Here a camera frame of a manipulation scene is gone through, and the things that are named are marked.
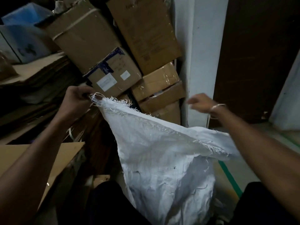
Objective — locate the tall brown cardboard box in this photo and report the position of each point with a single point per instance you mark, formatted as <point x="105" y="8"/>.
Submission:
<point x="145" y="32"/>

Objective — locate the clear-taped brown cardboard box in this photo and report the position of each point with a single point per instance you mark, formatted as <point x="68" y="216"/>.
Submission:
<point x="157" y="86"/>

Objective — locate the person's left fingers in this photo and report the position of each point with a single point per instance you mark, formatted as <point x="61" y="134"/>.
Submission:
<point x="88" y="91"/>

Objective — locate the flat brown cardboard sheet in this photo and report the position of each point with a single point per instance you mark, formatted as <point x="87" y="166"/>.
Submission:
<point x="56" y="161"/>

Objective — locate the person's right hand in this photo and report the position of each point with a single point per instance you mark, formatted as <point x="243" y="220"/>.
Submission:
<point x="202" y="103"/>

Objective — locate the person's right forearm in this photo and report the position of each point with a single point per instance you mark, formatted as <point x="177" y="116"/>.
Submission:
<point x="260" y="147"/>

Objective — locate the person's black trousers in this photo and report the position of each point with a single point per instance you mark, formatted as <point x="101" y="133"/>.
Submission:
<point x="112" y="203"/>

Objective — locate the person's left hand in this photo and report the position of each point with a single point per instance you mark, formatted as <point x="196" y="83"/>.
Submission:
<point x="73" y="98"/>

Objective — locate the green floor tape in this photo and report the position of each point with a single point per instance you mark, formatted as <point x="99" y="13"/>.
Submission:
<point x="230" y="179"/>

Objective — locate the cardboard box with white labels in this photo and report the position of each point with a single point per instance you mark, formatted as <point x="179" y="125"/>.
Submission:
<point x="112" y="72"/>

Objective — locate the small brown cardboard box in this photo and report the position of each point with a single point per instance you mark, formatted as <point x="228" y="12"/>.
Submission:
<point x="167" y="113"/>

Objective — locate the white woven plastic sack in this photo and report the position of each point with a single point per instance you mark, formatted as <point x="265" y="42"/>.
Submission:
<point x="168" y="161"/>

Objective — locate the person's left forearm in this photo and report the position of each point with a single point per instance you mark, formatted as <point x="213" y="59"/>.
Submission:
<point x="30" y="166"/>

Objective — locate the white and blue box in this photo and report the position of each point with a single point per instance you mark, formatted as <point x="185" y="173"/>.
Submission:
<point x="22" y="37"/>

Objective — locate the dark brown door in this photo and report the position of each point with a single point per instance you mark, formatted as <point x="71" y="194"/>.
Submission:
<point x="257" y="58"/>

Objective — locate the person's right fingers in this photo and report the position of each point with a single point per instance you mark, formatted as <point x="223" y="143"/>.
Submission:
<point x="193" y="101"/>

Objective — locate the stack of flattened cardboard sheets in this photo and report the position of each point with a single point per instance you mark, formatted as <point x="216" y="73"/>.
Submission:
<point x="35" y="91"/>

